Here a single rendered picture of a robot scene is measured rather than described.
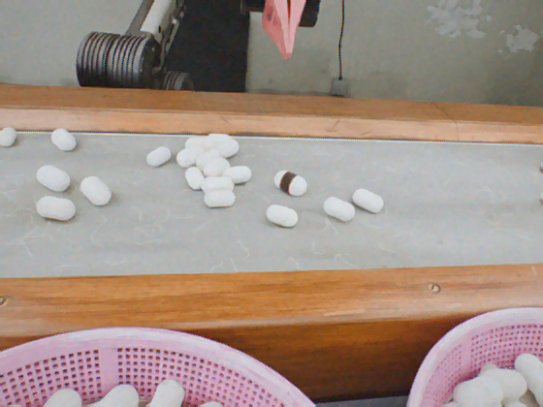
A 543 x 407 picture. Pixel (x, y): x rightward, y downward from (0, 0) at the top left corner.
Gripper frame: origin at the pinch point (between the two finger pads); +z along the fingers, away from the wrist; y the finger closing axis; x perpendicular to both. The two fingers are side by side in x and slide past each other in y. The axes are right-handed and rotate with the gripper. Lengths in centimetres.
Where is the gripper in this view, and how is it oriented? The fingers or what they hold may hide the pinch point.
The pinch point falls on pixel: (287, 50)
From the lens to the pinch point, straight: 56.1
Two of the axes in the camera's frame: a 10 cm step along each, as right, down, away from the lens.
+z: 0.6, 9.3, -3.5
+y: 9.8, 0.0, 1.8
